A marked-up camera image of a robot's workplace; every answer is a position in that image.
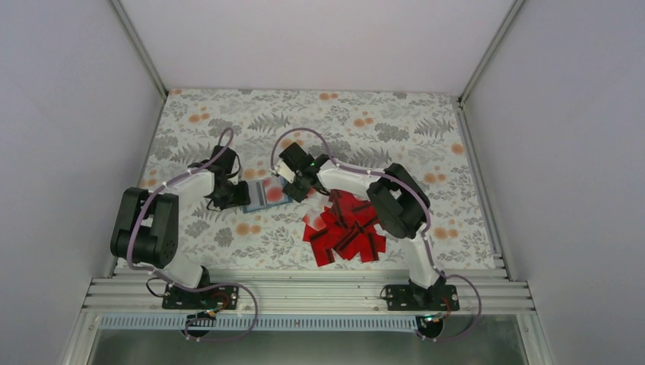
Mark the aluminium rail frame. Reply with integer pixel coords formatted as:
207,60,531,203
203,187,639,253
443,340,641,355
82,268,535,315

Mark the pile of red cards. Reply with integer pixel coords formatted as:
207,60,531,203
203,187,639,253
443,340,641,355
303,190,386,267

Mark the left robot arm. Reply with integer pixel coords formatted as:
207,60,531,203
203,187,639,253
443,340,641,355
110,145,250,308

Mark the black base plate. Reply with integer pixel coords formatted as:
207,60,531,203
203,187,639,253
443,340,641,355
380,284,460,312
161,285,240,311

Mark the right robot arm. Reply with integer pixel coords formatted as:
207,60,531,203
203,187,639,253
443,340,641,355
274,142,446,309

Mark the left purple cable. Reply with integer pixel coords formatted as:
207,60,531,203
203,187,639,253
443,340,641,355
126,127,259,344

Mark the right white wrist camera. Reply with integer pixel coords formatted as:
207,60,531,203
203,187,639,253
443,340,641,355
275,161,296,183

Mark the purple cable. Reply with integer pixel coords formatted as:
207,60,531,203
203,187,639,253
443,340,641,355
126,127,259,344
270,126,485,344

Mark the teal card holder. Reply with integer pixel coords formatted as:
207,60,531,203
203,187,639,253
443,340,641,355
242,176,292,214

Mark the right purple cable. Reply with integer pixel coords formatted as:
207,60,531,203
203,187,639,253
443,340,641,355
270,126,485,344

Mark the white card with red circle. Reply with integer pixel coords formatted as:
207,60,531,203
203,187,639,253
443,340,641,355
262,176,289,206

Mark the floral patterned table mat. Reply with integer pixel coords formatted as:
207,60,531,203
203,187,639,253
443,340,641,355
140,89,494,270

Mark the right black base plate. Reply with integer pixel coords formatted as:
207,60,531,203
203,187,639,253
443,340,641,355
380,284,460,312

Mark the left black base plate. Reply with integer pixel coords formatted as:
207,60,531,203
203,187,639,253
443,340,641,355
161,285,240,311

